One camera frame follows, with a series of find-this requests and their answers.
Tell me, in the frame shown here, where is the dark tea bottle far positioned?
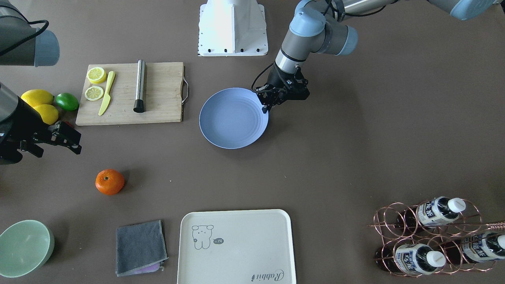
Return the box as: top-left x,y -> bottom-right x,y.
442,232 -> 505,265

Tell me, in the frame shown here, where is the lemon slice lower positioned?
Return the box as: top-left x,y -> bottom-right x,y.
84,86 -> 105,101

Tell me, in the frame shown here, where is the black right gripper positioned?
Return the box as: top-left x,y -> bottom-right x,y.
0,103 -> 82,165

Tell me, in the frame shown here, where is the green bowl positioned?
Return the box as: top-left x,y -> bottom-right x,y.
0,220 -> 55,278

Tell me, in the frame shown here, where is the blue plate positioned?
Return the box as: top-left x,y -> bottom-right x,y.
199,88 -> 269,149

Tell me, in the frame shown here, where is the copper wire bottle rack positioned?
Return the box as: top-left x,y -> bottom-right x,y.
372,198 -> 504,277

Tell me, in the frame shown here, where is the wooden cutting board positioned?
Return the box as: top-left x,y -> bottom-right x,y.
76,62 -> 184,126

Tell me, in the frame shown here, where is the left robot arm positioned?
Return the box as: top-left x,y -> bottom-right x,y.
250,0 -> 504,118

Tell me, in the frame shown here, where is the lemon slice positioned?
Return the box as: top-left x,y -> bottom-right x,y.
86,67 -> 108,84
84,86 -> 105,101

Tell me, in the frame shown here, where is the green lime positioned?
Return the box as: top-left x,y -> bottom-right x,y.
55,92 -> 79,111

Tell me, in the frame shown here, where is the white camera stand base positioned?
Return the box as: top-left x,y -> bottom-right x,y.
197,0 -> 269,56

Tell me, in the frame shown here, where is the yellow lemon lower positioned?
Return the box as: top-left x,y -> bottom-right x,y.
34,104 -> 58,125

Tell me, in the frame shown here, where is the lemon slice upper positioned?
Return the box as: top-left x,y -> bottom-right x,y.
86,67 -> 108,84

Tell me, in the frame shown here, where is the dark tea bottle middle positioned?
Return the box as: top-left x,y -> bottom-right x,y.
395,196 -> 466,232

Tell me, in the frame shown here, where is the orange fruit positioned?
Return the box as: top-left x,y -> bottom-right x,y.
94,169 -> 125,195

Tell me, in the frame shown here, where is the dark tea bottle near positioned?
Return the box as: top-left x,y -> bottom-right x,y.
374,244 -> 447,277

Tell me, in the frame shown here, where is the yellow lemon upper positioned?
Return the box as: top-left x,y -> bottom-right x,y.
21,89 -> 54,108

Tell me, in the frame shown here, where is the dark tea bottle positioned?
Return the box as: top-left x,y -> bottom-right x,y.
374,244 -> 447,277
395,196 -> 466,232
442,232 -> 505,265

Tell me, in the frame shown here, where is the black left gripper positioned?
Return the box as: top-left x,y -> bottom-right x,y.
256,65 -> 310,114

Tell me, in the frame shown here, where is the yellow lemon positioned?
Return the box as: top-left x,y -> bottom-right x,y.
21,89 -> 54,108
34,104 -> 58,125

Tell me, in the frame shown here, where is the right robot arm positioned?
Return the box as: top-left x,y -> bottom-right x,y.
0,0 -> 82,165

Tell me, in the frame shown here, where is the steel muddler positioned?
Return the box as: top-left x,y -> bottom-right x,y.
133,60 -> 146,113

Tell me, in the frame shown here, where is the cream rabbit tray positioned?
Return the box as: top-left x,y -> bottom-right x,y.
177,209 -> 297,284

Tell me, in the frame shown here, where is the grey cloth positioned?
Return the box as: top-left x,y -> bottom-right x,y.
115,220 -> 169,277

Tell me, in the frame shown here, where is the yellow plastic knife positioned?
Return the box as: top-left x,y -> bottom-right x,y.
99,71 -> 116,116

